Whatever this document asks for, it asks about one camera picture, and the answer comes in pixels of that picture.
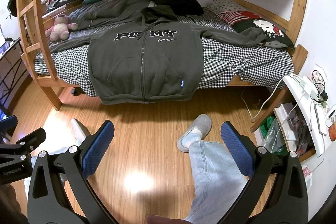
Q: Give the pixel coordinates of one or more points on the green plastic bag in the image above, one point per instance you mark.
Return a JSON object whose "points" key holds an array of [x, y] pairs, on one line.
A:
{"points": [[272, 138]]}

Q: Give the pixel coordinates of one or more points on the wooden bunk bed frame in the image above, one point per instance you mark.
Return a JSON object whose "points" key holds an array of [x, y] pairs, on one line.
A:
{"points": [[36, 53]]}

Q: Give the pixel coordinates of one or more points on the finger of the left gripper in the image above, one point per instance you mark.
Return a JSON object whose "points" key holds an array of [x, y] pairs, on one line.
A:
{"points": [[8, 125]]}

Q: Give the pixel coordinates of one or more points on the dotted grey pillow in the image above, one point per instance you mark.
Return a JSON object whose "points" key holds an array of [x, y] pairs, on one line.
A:
{"points": [[218, 6]]}

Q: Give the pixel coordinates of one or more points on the light blue jeans leg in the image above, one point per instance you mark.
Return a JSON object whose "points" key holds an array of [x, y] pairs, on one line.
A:
{"points": [[217, 181]]}

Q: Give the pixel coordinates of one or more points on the grey slipper right foot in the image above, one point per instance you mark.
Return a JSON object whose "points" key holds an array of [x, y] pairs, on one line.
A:
{"points": [[198, 130]]}

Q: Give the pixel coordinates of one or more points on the black fuzzy garment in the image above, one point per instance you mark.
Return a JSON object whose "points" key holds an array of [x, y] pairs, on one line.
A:
{"points": [[182, 7]]}

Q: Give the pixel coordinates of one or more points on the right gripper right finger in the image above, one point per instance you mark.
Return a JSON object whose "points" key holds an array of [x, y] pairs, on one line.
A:
{"points": [[287, 201]]}

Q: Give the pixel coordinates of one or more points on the red striped pillow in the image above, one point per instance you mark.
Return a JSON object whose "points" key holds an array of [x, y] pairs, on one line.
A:
{"points": [[232, 17]]}

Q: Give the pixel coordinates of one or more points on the black white checkered bedsheet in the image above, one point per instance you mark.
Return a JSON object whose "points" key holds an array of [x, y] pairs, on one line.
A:
{"points": [[258, 64]]}

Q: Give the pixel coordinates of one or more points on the white bedside shelf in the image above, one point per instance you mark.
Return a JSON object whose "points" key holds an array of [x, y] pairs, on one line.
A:
{"points": [[302, 90]]}

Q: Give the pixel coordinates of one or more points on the hello kitty pillow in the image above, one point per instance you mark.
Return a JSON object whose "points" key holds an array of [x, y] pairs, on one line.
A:
{"points": [[275, 37]]}

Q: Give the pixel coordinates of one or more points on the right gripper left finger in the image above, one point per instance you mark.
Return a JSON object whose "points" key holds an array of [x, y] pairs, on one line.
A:
{"points": [[48, 201]]}

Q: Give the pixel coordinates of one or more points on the grey folded duvet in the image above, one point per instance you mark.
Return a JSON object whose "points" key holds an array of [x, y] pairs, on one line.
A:
{"points": [[107, 12]]}

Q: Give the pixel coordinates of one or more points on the dark green zip hoodie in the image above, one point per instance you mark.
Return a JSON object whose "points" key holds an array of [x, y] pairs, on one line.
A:
{"points": [[153, 58]]}

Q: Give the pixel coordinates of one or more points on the pink plush bear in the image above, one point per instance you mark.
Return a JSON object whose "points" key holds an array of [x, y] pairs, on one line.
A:
{"points": [[61, 28]]}

